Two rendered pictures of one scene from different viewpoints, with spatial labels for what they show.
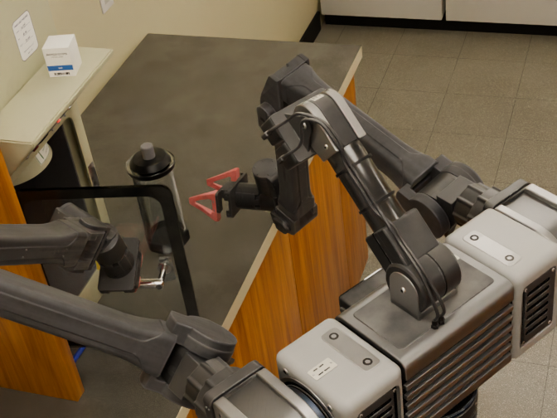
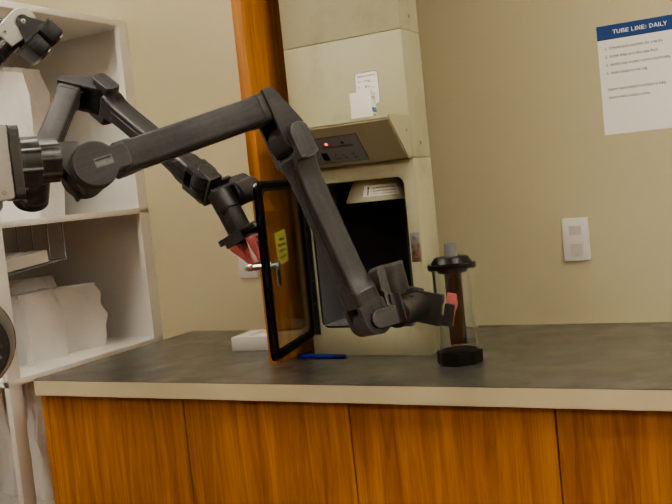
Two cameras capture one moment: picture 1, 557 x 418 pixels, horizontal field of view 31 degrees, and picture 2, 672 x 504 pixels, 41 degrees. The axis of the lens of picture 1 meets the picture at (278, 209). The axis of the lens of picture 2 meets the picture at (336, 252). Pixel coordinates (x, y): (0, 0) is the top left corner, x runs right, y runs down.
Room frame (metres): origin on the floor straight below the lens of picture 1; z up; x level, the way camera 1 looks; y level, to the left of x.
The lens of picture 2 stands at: (1.76, -1.76, 1.35)
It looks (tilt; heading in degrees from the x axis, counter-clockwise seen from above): 4 degrees down; 95
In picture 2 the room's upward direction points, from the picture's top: 6 degrees counter-clockwise
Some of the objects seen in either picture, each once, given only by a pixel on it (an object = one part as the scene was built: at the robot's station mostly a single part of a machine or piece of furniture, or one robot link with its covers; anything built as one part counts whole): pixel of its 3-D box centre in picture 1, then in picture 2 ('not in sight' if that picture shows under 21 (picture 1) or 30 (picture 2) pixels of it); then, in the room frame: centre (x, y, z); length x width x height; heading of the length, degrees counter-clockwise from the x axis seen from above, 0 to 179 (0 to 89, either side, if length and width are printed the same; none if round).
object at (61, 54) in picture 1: (62, 55); (363, 106); (1.67, 0.35, 1.54); 0.05 x 0.05 x 0.06; 80
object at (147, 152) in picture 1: (149, 157); (450, 257); (1.84, 0.26, 1.18); 0.09 x 0.09 x 0.07
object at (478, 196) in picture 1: (489, 214); (32, 162); (1.15, -0.31, 1.45); 0.09 x 0.08 x 0.12; 124
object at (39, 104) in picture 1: (54, 114); (339, 144); (1.60, 0.38, 1.46); 0.32 x 0.11 x 0.10; 157
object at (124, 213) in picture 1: (110, 271); (285, 265); (1.45, 0.33, 1.19); 0.30 x 0.01 x 0.40; 79
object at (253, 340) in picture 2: not in sight; (267, 339); (1.32, 0.70, 0.96); 0.16 x 0.12 x 0.04; 162
